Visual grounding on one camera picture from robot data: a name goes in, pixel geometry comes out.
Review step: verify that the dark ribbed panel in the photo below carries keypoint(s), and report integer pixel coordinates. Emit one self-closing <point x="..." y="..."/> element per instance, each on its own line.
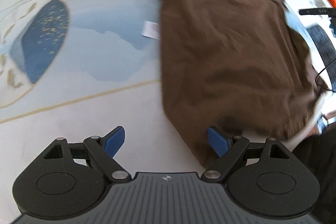
<point x="323" y="45"/>

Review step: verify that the brown t-shirt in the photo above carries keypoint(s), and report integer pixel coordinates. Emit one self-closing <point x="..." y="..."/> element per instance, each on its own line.
<point x="223" y="56"/>

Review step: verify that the printed tablecloth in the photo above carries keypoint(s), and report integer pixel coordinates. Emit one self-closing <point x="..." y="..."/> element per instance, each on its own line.
<point x="92" y="56"/>

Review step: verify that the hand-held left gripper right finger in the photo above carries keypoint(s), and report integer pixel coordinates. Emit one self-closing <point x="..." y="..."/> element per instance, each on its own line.
<point x="219" y="142"/>

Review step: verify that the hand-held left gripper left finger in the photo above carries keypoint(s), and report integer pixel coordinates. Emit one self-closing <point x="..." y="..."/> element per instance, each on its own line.
<point x="114" y="144"/>

